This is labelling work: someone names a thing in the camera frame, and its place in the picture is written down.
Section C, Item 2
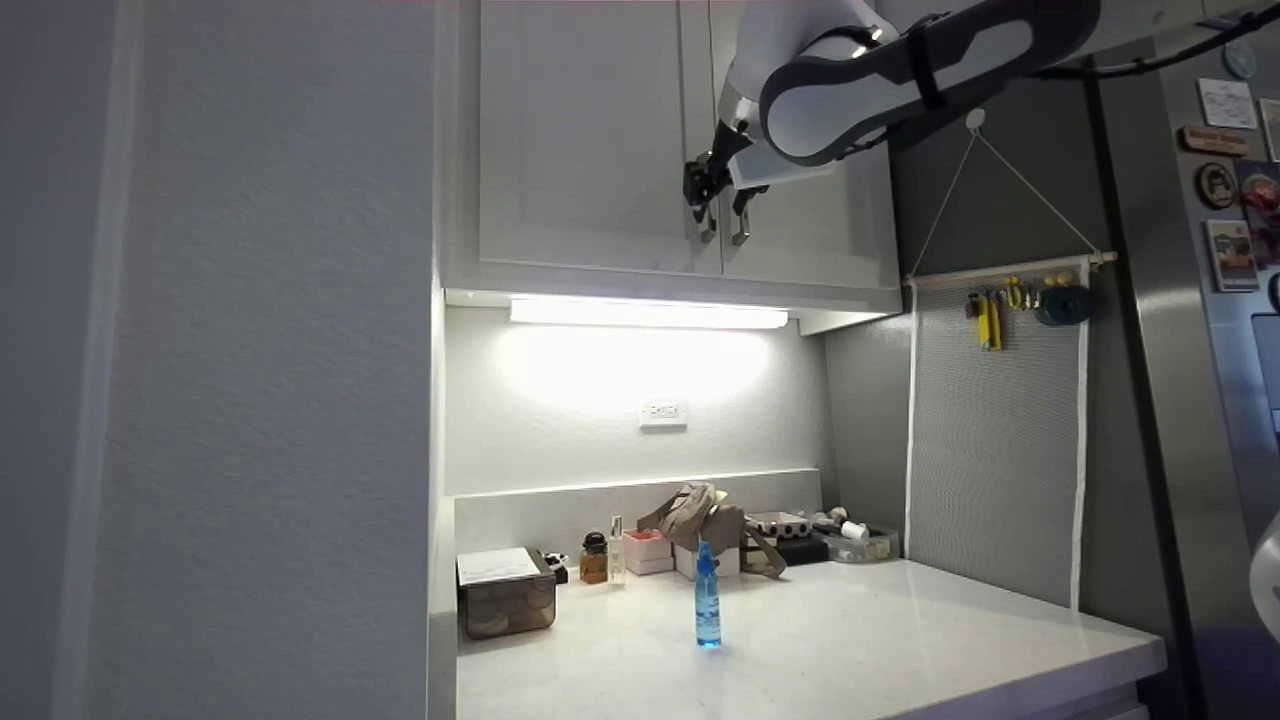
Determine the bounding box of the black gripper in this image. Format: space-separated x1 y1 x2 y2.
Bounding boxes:
679 121 763 244

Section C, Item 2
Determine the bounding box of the white cabinet door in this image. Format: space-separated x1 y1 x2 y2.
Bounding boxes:
715 0 896 292
477 0 715 277

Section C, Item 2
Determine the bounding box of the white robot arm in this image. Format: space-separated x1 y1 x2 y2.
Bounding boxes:
683 0 1274 239

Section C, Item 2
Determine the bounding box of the under-cabinet light strip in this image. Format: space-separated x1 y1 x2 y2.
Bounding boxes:
507 298 788 331

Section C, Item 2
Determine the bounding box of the crumpled brown paper bag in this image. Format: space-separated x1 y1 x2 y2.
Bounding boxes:
640 484 788 580

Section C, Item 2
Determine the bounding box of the hanging white pegboard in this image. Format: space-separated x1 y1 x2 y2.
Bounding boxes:
903 253 1109 610

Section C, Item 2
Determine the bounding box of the dark egg carton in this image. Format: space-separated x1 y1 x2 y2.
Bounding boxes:
775 530 831 564

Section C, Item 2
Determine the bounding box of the pink box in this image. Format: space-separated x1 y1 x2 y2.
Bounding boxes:
624 530 670 576

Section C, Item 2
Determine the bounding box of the blue plastic bottle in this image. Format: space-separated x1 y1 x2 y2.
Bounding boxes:
694 537 723 647

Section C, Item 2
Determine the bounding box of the brown box white lid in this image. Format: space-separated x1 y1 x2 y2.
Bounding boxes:
455 549 557 641

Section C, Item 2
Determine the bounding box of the stainless steel refrigerator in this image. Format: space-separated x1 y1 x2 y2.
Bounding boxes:
1092 0 1280 720

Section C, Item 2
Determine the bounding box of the white wall outlet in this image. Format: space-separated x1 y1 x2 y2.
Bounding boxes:
640 402 687 429

